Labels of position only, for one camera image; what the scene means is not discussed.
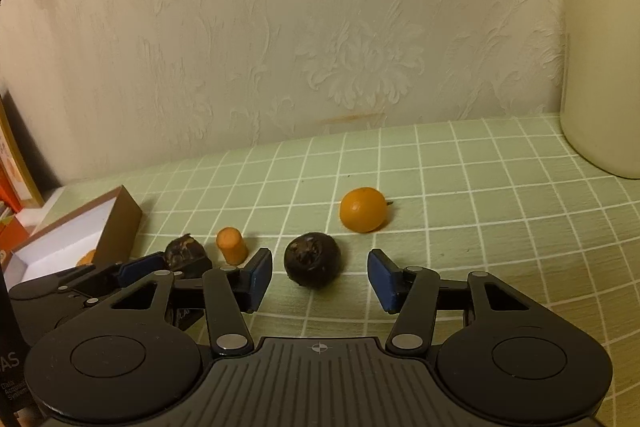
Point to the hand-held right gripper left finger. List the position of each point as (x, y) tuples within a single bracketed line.
[(260, 282)]

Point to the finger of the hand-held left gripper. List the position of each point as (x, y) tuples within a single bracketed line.
[(192, 271), (142, 269)]

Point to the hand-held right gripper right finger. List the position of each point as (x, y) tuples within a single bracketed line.
[(382, 282)]

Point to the dark shrivelled fruit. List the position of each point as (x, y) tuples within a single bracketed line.
[(182, 249)]

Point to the brown cardboard box white inside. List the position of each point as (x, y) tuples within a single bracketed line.
[(117, 222)]

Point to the dark round fruit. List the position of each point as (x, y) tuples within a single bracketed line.
[(312, 259)]

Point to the orange carrot piece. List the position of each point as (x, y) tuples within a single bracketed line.
[(231, 246)]

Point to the large orange tangerine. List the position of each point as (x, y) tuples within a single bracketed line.
[(362, 209)]

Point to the red box with white top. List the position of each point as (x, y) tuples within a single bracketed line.
[(12, 232)]

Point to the green checked tablecloth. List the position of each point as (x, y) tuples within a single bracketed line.
[(475, 207)]

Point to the cream container with grey lid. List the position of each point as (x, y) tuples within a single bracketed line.
[(600, 57)]

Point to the wooden picture frame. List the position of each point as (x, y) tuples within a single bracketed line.
[(15, 157)]

